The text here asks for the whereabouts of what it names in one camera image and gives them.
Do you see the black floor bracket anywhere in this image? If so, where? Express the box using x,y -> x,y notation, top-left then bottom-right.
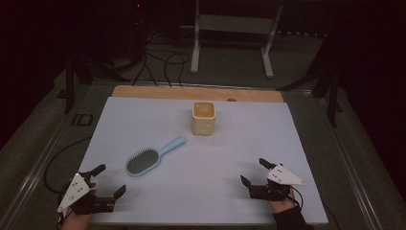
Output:
71,113 -> 95,127

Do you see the person's left hand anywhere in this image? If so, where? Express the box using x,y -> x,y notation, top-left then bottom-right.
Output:
60,209 -> 95,230

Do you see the left hand-held gripper cable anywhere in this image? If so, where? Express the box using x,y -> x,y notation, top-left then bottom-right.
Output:
43,136 -> 94,195

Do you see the person's right hand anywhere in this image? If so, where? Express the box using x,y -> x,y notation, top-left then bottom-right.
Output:
270,188 -> 298,215

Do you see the light blue hairbrush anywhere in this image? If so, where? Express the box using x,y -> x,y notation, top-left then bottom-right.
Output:
125,135 -> 187,177

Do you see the black metal stand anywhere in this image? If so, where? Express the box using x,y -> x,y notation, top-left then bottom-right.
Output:
62,52 -> 132,115
276,32 -> 345,128

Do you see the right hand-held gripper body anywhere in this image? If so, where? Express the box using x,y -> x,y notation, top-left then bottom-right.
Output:
248,163 -> 306,202

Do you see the black floor cable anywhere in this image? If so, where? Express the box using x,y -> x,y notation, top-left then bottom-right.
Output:
164,52 -> 192,88
131,32 -> 160,87

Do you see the hand-held gripper cable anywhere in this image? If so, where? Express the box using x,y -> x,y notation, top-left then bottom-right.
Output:
43,136 -> 94,195
288,185 -> 341,230

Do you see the pale blue table mat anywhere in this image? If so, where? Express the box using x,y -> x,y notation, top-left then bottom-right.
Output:
75,96 -> 329,226

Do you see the beige square cup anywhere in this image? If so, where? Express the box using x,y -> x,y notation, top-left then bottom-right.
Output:
191,101 -> 217,136

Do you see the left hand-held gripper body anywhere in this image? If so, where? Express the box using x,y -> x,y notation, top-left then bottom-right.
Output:
56,172 -> 117,216

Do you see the white metal stand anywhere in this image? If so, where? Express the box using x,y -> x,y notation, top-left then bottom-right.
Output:
190,0 -> 284,80

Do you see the right hand-held gripper cable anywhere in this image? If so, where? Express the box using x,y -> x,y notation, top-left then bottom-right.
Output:
288,185 -> 341,230

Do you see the metal floor rail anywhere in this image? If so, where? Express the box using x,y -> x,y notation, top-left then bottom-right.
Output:
0,113 -> 76,230
314,94 -> 386,230

